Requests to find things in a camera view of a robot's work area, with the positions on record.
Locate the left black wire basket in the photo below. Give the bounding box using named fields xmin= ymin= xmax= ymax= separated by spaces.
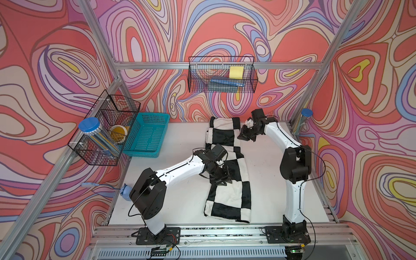
xmin=68 ymin=91 xmax=141 ymax=166

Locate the blue small object with cable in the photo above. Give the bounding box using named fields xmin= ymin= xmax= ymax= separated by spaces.
xmin=81 ymin=182 xmax=132 ymax=201

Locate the blue lid clear jar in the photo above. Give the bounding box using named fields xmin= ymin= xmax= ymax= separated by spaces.
xmin=78 ymin=117 xmax=120 ymax=159

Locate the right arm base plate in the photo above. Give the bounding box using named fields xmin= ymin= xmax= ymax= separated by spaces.
xmin=264 ymin=226 xmax=311 ymax=245

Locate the black white checkered pillowcase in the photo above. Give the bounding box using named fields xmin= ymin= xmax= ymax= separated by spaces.
xmin=204 ymin=117 xmax=251 ymax=223

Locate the black wire basket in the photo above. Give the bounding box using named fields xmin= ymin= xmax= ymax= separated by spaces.
xmin=187 ymin=55 xmax=258 ymax=93
xmin=68 ymin=91 xmax=141 ymax=166

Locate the yellow sticky note pad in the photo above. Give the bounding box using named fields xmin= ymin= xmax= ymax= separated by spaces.
xmin=229 ymin=66 xmax=244 ymax=80

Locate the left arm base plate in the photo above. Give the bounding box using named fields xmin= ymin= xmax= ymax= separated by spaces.
xmin=131 ymin=227 xmax=181 ymax=245

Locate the teal plastic basket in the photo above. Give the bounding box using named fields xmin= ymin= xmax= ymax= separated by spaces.
xmin=122 ymin=112 xmax=170 ymax=158

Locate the yellow white cup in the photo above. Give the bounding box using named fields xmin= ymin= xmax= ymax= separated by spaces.
xmin=109 ymin=125 xmax=128 ymax=144

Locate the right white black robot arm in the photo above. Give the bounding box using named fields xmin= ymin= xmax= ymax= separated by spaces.
xmin=238 ymin=108 xmax=312 ymax=245

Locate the blue pen in basket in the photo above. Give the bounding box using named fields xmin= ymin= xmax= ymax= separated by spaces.
xmin=210 ymin=78 xmax=245 ymax=87

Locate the back black wire basket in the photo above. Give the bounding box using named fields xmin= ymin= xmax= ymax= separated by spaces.
xmin=187 ymin=55 xmax=258 ymax=93

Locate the aluminium rail front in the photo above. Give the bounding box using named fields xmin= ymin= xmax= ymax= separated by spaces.
xmin=89 ymin=223 xmax=359 ymax=247

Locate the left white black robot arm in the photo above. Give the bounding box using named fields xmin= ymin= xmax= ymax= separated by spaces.
xmin=130 ymin=144 xmax=232 ymax=236

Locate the blue cap tube on frame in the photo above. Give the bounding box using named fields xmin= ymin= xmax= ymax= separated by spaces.
xmin=292 ymin=108 xmax=313 ymax=135

